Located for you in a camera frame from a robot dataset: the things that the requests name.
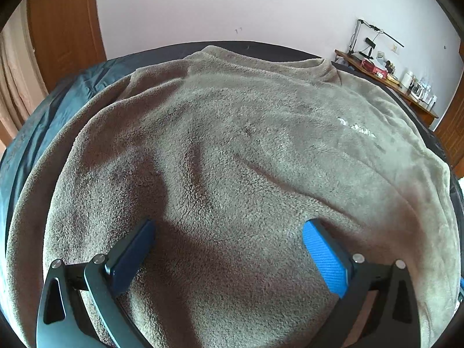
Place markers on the red box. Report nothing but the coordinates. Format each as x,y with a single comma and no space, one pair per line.
373,66

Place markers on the black desk lamp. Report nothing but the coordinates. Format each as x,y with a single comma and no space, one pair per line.
369,40

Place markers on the dark blue bed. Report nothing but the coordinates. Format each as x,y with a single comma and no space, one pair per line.
54,116

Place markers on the beige curtain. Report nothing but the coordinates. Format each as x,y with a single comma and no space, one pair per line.
18,79

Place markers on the brown wooden wardrobe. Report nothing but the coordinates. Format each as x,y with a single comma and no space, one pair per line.
453,130

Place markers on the brown wooden door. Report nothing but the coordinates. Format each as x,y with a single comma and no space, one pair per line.
65,25

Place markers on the dark bottles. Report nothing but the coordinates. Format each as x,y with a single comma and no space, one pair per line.
390,66

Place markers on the grey-brown fleece sweater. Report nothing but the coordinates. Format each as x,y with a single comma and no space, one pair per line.
235,152

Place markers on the wooden desk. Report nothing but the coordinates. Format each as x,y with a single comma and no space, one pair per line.
417,107

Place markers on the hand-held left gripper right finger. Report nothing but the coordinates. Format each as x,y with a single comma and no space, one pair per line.
326,261

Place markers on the glass jar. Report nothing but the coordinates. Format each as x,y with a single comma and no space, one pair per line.
417,90

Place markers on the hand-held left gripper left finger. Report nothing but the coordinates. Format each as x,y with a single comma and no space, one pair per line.
132,257

